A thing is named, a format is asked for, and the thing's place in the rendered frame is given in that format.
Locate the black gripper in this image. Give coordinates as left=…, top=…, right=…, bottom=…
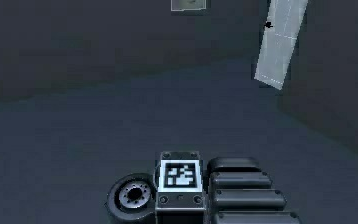
left=106, top=172, right=159, bottom=224

